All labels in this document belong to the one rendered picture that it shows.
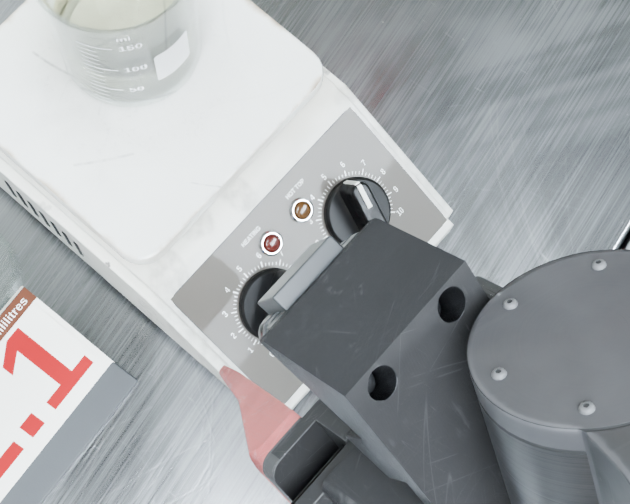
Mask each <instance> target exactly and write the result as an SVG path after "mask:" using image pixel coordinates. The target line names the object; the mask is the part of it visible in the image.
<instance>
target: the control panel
mask: <svg viewBox="0 0 630 504"><path fill-rule="evenodd" d="M350 177H365V178H369V179H372V180H374V181H375V182H377V183H378V184H379V185H380V186H381V187H382V188H383V189H384V190H385V192H386V194H387V196H388V198H389V202H390V207H391V216H390V221H389V224H390V225H392V226H394V227H396V228H398V229H401V230H403V231H405V232H407V233H409V234H411V235H413V236H415V237H417V238H419V239H421V240H423V241H425V242H427V243H428V242H429V240H430V239H431V238H432V237H433V236H434V235H435V234H436V232H437V231H438V230H439V229H440V228H441V227H442V226H443V224H444V223H445V222H446V221H447V219H446V218H445V217H444V215H443V214H442V213H441V212H440V210H439V209H438V208H437V207H436V206H435V205H434V203H433V202H432V201H431V200H430V199H429V198H428V196H427V195H426V194H425V193H424V192H423V191H422V189H421V188H420V187H419V186H418V185H417V184H416V182H415V181H414V180H413V179H412V178H411V177H410V175H409V174H408V173H407V172H406V171H405V170H404V169H403V167H402V166H401V165H400V164H399V163H398V162H397V160H396V159H395V158H394V157H393V156H392V155H391V153H390V152H389V151H388V150H387V149H386V148H385V146H384V145H383V144H382V143H381V142H380V141H379V139H378V138H377V137H376V136H375V135H374V134H373V132H372V131H371V130H370V129H369V128H368V127H367V125H366V124H365V123H364V122H363V121H362V120H361V118H360V117H359V116H358V115H357V114H356V113H355V112H354V111H353V110H352V109H351V108H350V107H349V108H348V110H346V111H345V112H344V113H343V114H342V115H341V116H340V117H339V118H338V119H337V120H336V121H335V122H334V123H333V124H332V125H331V126H330V128H329V129H328V130H327V131H326V132H325V133H324V134H323V135H322V136H321V137H320V138H319V139H318V140H317V141H316V143H315V144H314V145H313V146H312V147H311V148H310V149H309V150H308V151H307V152H306V153H305V154H304V155H303V156H302V158H301V159H300V160H299V161H298V162H297V163H296V164H295V165H294V166H293V167H292V168H291V169H290V170H289V171H288V173H287V174H286V175H285V176H284V177H283V178H282V179H281V180H280V181H279V182H278V183H277V184H276V185H275V186H274V188H273V189H272V190H271V191H270V192H269V193H268V194H267V195H266V196H265V197H264V198H263V199H262V200H261V201H260V203H259V204H258V205H257V206H256V207H255V208H254V209H253V210H252V211H251V212H250V213H249V214H248V215H247V216H246V218H245V219H244V220H243V221H242V222H241V223H240V224H239V225H238V226H237V227H236V228H235V229H234V230H233V232H232V233H231V234H230V235H229V236H228V237H227V238H226V239H225V240H224V241H223V242H222V243H221V244H220V245H219V247H218V248H217V249H216V250H215V251H214V252H213V253H212V254H211V255H210V256H209V257H208V258H207V259H206V260H205V262H204V263H203V264H202V265H201V266H200V267H199V268H198V269H197V270H196V271H195V272H194V273H193V274H192V275H191V277H190V278H189V279H188V280H187V281H186V282H185V283H184V284H183V285H182V286H181V287H180V288H179V289H178V290H177V292H176V293H175V294H174V296H173V297H172V298H171V299H170V300H171V301H172V302H173V303H174V304H175V306H176V307H177V308H178V309H179V310H180V311H181V312H182V313H183V314H184V315H185V316H186V317H187V318H188V319H189V320H190V321H191V322H192V323H193V324H194V325H195V326H196V327H197V328H198V329H199V330H200V331H201V332H202V333H203V334H204V335H205V336H206V337H208V338H209V339H210V340H211V341H212V342H213V343H214V344H215V345H216V346H217V347H218V348H219V349H220V350H221V351H222V352H223V353H224V354H225V355H226V356H227V357H228V358H229V359H230V360H231V361H232V362H233V363H234V364H235V365H236V366H237V367H238V368H239V369H240V370H241V371H242V372H243V373H244V374H245V375H246V376H247V377H248V378H249V379H250V380H251V381H252V382H254V383H255V384H257V385H258V386H259V387H261V388H262V389H264V390H265V391H267V392H268V393H269V394H271V395H272V396H274V397H275V398H276V399H278V400H279V401H281V402H282V403H284V404H285V403H286V402H287V401H288V400H289V399H290V398H291V397H292V395H293V394H294V393H295V392H296V391H297V390H298V389H299V388H300V386H301V385H302V384H303V383H302V382H301V381H300V380H299V379H298V378H297V377H296V376H295V375H294V374H293V373H292V372H291V371H290V370H289V369H288V368H287V367H285V366H284V365H283V364H282V363H281V362H280V361H279V360H278V359H277V358H276V357H275V356H274V355H273V354H272V353H271V352H270V351H269V350H268V349H267V348H265V347H264V346H263V345H262V344H261V343H260V339H259V338H257V337H255V336H254V335H252V334H251V333H250V332H249V331H248V330H247V329H246V328H245V326H244V324H243V323H242V320H241V318H240V314H239V299H240V295H241V292H242V289H243V288H244V286H245V284H246V283H247V281H248V280H249V279H250V278H251V277H252V276H254V275H255V274H256V273H258V272H260V271H262V270H265V269H269V268H281V269H285V270H288V269H289V268H290V267H291V266H292V265H293V264H294V262H295V261H296V260H297V259H298V258H299V257H300V256H301V255H302V254H303V253H304V252H305V251H306V250H307V248H308V247H309V246H310V245H312V244H314V243H316V242H318V241H320V240H322V239H324V238H326V237H328V236H331V235H330V234H329V232H328V230H327V228H326V225H325V221H324V207H325V202H326V199H327V197H328V195H329V193H330V192H331V190H332V189H333V188H334V187H335V186H336V185H337V184H338V183H339V182H341V181H343V180H344V179H347V178H350ZM299 201H304V202H307V203H308V204H309V205H310V208H311V212H310V215H309V216H308V217H307V218H306V219H298V218H296V216H295V215H294V207H295V205H296V204H297V203H298V202H299ZM269 234H274V235H276V236H278V237H279V239H280V247H279V249H278V250H277V251H275V252H267V251H266V250H265V249H264V247H263V241H264V239H265V237H266V236H267V235H269Z"/></svg>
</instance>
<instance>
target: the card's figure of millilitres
mask: <svg viewBox="0 0 630 504"><path fill-rule="evenodd" d="M100 360H101V358H100V357H98V356H97V355H96V354H95V353H94V352H92V351H91V350H90V349H89V348H88V347H86V346H85V345H84V344H83V343H82V342H80V341H79V340H78V339H77V338H76V337H74V336H73V335H72V334H71V333H70V332H68V331H67V330H66V329H65V328H64V327H62V326H61V325H60V324H59V323H58V322H56V321H55V320H54V319H53V318H52V317H50V316H49V315H48V314H47V313H46V312H44V311H43V310H42V309H41V308H40V307H38V306H37V305H36V304H35V303H32V304H31V305H30V306H29V308H28V309H27V310H26V311H25V312H24V314H23V315H22V316H21V317H20V318H19V320H18V321H17V322H16V323H15V324H14V326H13V327H12V328H11V329H10V330H9V332H8V333H7V334H6V335H5V337H4V338H3V339H2V340H1V341H0V485H1V483H2V482H3V481H4V480H5V478H6V477H7V476H8V475H9V474H10V472H11V471H12V470H13V469H14V467H15V466H16V465H17V464H18V462H19V461H20V460H21V459H22V457H23V456H24V455H25V454H26V452H27V451H28V450H29V449H30V447H31V446H32V445H33V444H34V442H35V441H36V440H37V439H38V437H39V436H40V435H41V434H42V432H43V431H44V430H45V429H46V427H47V426H48V425H49V424H50V422H51V421H52V420H53V419H54V417H55V416H56V415H57V414H58V412H59V411H60V410H61V409H62V407H63V406H64V405H65V404H66V402H67V401H68V400H69V399H70V397H71V396H72V395H73V394H74V392H75V391H76V390H77V389H78V387H79V386H80V385H81V384H82V382H83V381H84V380H85V379H86V377H87V376H88V375H89V374H90V372H91V371H92V370H93V369H94V367H95V366H96V365H97V364H98V362H99V361H100Z"/></svg>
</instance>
